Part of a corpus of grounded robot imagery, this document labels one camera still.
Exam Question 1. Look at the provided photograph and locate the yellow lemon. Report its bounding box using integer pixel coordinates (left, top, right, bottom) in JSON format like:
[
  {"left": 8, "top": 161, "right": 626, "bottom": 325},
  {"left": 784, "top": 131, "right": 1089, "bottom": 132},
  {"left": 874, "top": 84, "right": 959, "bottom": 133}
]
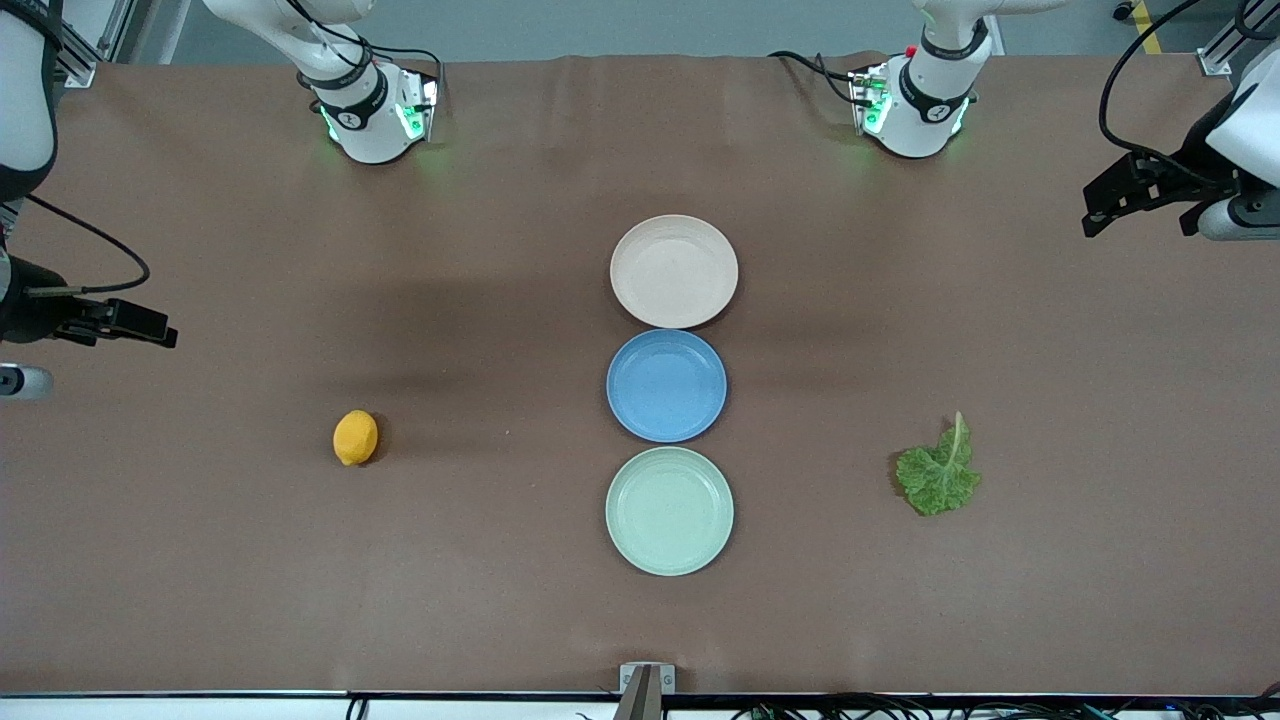
[{"left": 333, "top": 410, "right": 380, "bottom": 467}]

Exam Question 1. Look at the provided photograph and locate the green lettuce leaf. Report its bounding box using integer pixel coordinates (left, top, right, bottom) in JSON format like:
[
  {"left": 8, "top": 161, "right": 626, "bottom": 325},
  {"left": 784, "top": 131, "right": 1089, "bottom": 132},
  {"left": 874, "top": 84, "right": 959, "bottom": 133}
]
[{"left": 895, "top": 412, "right": 983, "bottom": 517}]

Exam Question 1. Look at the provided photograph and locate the brown table mat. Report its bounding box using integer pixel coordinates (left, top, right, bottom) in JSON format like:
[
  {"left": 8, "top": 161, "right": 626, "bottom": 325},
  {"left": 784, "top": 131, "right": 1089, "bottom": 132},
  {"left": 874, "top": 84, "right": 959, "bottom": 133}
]
[{"left": 0, "top": 52, "right": 1280, "bottom": 696}]

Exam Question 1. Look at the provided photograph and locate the pink round plate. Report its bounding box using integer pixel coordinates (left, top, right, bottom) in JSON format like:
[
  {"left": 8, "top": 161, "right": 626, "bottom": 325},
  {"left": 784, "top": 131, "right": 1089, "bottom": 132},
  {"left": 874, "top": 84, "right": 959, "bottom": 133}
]
[{"left": 610, "top": 215, "right": 739, "bottom": 329}]

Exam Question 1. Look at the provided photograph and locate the blue round plate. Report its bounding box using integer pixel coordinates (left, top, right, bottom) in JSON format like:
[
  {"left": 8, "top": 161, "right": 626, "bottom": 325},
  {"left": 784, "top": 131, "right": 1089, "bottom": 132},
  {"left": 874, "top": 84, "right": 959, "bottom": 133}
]
[{"left": 606, "top": 329, "right": 728, "bottom": 443}]

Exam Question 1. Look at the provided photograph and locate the green round plate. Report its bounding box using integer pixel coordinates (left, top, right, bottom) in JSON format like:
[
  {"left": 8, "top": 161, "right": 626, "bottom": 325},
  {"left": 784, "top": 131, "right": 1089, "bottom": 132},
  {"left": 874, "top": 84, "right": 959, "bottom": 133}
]
[{"left": 606, "top": 445, "right": 736, "bottom": 576}]

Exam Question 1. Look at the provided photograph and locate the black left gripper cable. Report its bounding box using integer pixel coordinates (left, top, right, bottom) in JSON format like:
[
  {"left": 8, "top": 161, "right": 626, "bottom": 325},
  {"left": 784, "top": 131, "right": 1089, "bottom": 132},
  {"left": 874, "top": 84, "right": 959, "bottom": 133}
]
[{"left": 1098, "top": 0, "right": 1206, "bottom": 166}]

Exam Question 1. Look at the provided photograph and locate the aluminium frame profile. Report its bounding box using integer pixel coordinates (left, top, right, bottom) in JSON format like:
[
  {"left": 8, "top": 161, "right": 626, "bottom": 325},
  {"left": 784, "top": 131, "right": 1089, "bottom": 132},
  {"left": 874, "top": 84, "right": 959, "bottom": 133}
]
[
  {"left": 1198, "top": 0, "right": 1263, "bottom": 77},
  {"left": 55, "top": 0, "right": 136, "bottom": 86}
]

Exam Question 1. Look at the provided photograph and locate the black left base cable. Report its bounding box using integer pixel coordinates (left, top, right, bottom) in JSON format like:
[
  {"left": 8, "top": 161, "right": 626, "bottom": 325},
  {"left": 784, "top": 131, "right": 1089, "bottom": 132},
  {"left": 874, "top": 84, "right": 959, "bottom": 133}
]
[{"left": 768, "top": 48, "right": 866, "bottom": 106}]

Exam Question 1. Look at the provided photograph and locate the black base cable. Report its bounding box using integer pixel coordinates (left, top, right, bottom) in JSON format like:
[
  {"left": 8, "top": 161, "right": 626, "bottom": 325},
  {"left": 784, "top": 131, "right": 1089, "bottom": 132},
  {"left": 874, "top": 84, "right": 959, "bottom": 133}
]
[
  {"left": 768, "top": 48, "right": 866, "bottom": 106},
  {"left": 375, "top": 45, "right": 446, "bottom": 111}
]

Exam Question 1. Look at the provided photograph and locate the black right base cable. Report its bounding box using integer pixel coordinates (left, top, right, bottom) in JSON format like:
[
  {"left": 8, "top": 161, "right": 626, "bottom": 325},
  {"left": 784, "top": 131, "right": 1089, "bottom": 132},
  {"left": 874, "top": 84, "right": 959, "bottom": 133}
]
[{"left": 375, "top": 45, "right": 446, "bottom": 111}]

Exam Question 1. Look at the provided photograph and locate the tangled black cable bundle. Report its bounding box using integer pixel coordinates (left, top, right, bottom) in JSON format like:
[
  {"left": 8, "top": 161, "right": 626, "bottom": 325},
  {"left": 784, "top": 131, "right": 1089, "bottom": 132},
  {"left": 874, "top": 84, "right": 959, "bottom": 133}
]
[{"left": 730, "top": 690, "right": 1280, "bottom": 720}]

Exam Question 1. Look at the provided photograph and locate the brown camera post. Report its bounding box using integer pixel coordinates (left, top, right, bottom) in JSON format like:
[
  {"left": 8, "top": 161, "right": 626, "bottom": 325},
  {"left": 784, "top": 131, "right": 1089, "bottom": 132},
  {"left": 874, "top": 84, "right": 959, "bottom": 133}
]
[{"left": 612, "top": 665, "right": 663, "bottom": 720}]

